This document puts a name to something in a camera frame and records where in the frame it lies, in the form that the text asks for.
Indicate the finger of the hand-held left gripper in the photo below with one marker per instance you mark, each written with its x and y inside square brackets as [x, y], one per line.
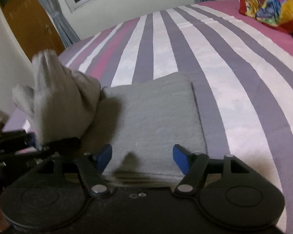
[14, 139]
[63, 143]

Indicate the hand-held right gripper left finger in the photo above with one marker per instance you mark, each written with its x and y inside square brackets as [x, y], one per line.
[105, 156]

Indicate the brown wooden door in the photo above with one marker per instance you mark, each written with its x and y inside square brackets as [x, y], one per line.
[29, 24]

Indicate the colourful printed blanket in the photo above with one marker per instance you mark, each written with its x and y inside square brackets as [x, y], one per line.
[268, 2]

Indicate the grey pants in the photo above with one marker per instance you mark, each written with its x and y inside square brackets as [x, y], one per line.
[156, 126]

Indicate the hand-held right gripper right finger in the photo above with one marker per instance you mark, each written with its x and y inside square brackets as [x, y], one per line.
[180, 158]

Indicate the striped pink bed sheet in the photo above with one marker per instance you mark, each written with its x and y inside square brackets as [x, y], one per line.
[234, 78]

